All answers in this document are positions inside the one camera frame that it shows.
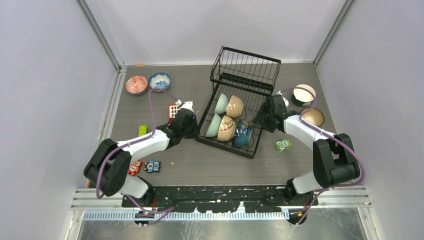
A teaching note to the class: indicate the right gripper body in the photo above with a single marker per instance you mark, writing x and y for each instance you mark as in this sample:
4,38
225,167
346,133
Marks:
265,117

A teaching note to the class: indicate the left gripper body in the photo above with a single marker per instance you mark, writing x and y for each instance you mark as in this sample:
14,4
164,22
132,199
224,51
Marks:
191,132

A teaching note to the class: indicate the teal white dotted bowl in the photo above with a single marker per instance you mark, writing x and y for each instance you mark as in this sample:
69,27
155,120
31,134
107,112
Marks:
303,95

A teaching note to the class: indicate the dark blue glazed bowl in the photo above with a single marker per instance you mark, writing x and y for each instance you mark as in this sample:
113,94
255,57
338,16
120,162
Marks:
242,134

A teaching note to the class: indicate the beige plain bowl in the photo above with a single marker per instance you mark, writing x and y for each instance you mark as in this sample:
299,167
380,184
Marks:
235,107

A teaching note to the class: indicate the brown striped bowl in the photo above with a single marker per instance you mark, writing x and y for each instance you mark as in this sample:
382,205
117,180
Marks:
314,116

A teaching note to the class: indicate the light teal ribbed bowl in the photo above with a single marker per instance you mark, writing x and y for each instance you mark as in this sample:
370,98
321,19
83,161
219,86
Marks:
222,104

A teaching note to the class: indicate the beige bowl with bird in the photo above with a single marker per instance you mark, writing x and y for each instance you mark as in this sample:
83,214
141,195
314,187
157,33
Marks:
226,129

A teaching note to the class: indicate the black wire dish rack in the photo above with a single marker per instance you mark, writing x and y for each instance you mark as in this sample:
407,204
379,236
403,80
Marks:
241,82

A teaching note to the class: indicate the white blue floral bowl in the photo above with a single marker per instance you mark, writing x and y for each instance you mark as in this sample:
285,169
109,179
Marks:
160,81

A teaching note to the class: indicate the blue zigzag pattern bowl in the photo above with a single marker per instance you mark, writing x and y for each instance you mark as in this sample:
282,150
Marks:
137,85

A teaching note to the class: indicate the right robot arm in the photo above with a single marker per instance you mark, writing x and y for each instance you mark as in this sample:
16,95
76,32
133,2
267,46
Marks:
334,159

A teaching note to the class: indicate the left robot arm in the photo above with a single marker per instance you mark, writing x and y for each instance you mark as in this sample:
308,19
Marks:
108,167

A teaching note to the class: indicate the red white toy block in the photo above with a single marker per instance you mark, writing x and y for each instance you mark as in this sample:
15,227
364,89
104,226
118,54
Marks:
173,110

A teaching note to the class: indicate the green owl toy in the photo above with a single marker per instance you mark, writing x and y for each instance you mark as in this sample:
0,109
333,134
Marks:
283,145

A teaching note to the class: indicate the green white toy car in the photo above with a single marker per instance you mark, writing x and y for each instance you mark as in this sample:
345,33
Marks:
142,130

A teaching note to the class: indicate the blue owl toy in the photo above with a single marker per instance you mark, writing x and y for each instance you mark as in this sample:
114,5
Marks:
152,166

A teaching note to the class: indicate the red owl toy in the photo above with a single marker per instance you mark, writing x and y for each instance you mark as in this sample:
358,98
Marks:
134,168

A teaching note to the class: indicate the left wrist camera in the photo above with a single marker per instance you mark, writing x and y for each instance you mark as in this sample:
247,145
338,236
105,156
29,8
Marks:
185,105

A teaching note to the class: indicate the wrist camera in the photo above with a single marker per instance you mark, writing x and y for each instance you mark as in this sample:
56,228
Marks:
185,105
285,100

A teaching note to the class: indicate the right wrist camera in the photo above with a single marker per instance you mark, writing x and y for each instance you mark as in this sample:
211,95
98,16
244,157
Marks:
285,100

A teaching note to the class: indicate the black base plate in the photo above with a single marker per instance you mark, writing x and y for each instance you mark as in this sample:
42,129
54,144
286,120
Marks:
224,198

